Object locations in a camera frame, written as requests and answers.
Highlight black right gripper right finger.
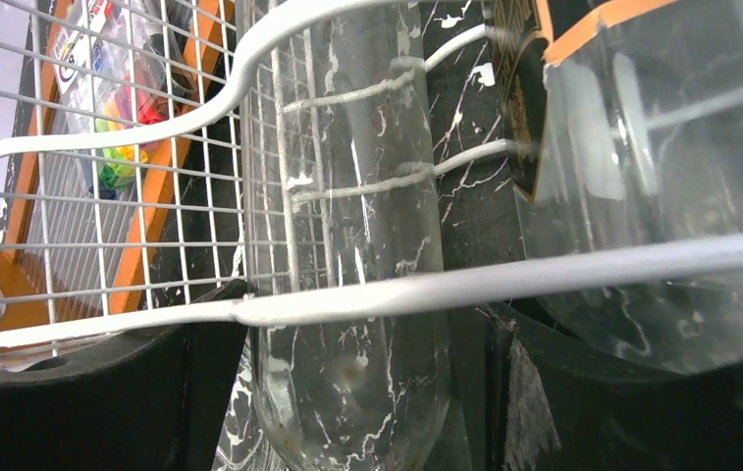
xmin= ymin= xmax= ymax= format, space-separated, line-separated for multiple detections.
xmin=484 ymin=305 xmax=743 ymax=470

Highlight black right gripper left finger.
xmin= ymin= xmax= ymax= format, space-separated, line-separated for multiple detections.
xmin=0 ymin=279 xmax=252 ymax=471

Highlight clear square whisky bottle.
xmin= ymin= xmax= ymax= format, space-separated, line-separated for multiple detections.
xmin=485 ymin=1 xmax=743 ymax=373

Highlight clear tall open-neck bottle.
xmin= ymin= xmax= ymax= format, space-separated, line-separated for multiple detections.
xmin=239 ymin=3 xmax=451 ymax=470

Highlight orange wooden shelf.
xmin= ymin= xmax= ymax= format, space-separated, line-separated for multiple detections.
xmin=0 ymin=1 xmax=245 ymax=369

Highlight box of coloured markers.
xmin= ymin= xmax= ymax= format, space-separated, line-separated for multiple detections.
xmin=52 ymin=0 xmax=200 ymax=193

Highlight white wire wine rack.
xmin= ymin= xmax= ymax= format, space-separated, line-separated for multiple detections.
xmin=0 ymin=1 xmax=743 ymax=323

